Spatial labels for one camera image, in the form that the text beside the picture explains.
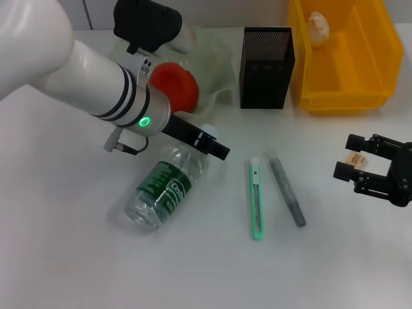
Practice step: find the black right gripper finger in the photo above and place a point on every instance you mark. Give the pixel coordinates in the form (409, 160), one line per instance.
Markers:
(376, 145)
(363, 181)

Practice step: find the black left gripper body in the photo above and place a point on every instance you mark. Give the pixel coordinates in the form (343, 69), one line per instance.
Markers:
(183, 130)

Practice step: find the white paper ball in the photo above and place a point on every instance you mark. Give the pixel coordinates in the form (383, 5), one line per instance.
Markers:
(318, 29)

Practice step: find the mint green utility knife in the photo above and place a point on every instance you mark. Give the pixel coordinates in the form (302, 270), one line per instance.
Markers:
(257, 199)

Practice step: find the clear water bottle green label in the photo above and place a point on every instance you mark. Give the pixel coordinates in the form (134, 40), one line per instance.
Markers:
(161, 190)

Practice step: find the grey marker pen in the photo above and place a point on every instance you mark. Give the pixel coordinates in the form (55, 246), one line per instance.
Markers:
(284, 188)

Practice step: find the beige eraser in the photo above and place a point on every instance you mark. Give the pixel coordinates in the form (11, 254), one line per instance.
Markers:
(356, 159)

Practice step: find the translucent green wavy fruit plate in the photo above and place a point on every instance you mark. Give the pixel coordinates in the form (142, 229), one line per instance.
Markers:
(215, 64)

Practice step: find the black mesh pen holder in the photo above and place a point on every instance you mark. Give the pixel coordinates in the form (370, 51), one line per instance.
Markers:
(265, 77)

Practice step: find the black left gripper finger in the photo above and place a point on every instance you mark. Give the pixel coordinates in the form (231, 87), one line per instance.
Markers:
(220, 150)

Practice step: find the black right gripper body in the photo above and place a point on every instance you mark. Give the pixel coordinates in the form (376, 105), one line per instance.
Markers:
(402, 174)

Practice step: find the yellow plastic bin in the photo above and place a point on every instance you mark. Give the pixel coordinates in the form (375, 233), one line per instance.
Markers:
(354, 64)

